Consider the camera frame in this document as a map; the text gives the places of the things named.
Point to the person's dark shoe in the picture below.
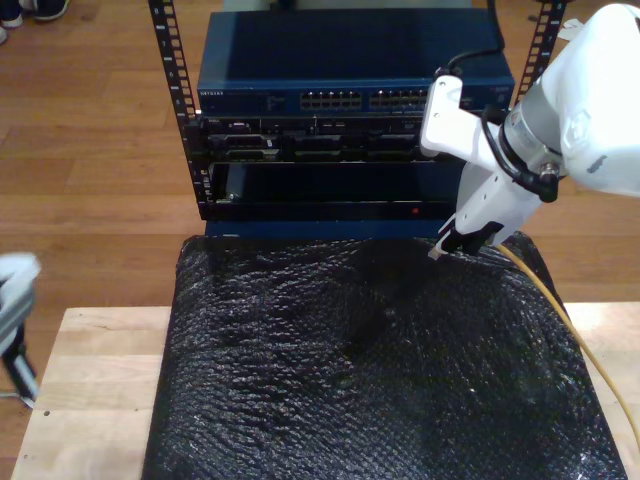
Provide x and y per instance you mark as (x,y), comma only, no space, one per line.
(50,7)

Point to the crumpled white paper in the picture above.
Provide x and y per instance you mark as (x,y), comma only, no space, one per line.
(567,31)

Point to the black bubble mat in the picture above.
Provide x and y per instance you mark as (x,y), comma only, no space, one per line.
(350,400)

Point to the black perforated rack post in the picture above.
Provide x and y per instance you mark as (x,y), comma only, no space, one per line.
(167,50)
(542,40)

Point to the black rack server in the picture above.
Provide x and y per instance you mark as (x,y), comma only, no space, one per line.
(325,145)

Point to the dark blue rack base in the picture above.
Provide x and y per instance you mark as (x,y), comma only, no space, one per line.
(325,229)

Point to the blue network switch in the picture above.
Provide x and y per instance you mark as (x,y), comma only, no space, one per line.
(350,50)

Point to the black rack shelf tray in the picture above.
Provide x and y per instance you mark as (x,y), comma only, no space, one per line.
(325,210)

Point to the grey flat strip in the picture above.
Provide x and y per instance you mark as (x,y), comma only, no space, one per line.
(7,396)

